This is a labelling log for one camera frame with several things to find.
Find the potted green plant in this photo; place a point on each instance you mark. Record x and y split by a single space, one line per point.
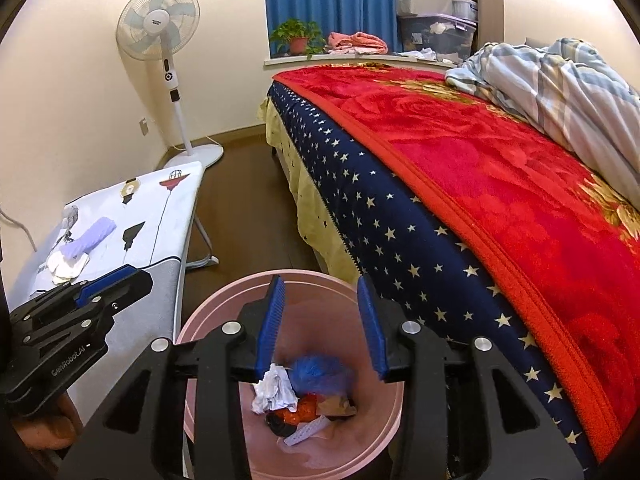
297 35

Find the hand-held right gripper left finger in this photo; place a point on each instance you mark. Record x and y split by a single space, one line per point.
270 330

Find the navy star mattress cover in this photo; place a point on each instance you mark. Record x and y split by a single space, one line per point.
400 230

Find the white standing fan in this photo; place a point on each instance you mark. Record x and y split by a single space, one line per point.
157 22

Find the clear plastic storage bin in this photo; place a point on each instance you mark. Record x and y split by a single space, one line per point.
435 32

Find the yellow star bed skirt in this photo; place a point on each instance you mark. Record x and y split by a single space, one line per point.
310 200

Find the red floral blanket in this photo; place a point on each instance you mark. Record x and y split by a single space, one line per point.
500 170

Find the pink plastic bin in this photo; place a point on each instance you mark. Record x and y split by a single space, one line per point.
350 440

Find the pink folded cloth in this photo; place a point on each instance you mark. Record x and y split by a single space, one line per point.
357 42

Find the cream crumpled paper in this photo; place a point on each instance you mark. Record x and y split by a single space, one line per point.
67 265

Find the printed paper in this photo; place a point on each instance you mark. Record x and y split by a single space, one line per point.
272 387

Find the clear plastic bag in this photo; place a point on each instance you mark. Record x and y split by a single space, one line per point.
337 405

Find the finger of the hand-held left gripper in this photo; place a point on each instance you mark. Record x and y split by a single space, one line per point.
102 282
132 287

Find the white wall socket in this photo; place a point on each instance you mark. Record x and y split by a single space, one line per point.
144 126

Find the black snack packet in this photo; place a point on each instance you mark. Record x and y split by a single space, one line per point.
279 422

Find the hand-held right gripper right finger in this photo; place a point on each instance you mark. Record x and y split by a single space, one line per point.
374 330

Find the white printed tablecloth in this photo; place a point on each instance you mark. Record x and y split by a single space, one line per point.
150 200

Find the blue plastic cover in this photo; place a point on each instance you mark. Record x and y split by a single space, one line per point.
322 372

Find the person's left hand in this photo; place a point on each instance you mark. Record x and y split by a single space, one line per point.
47 427

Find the plaid quilt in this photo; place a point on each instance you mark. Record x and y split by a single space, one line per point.
555 90

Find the red plastic wrapper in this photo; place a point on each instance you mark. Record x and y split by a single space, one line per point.
305 407

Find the small clear plastic box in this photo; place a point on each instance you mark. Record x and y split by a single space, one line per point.
465 8

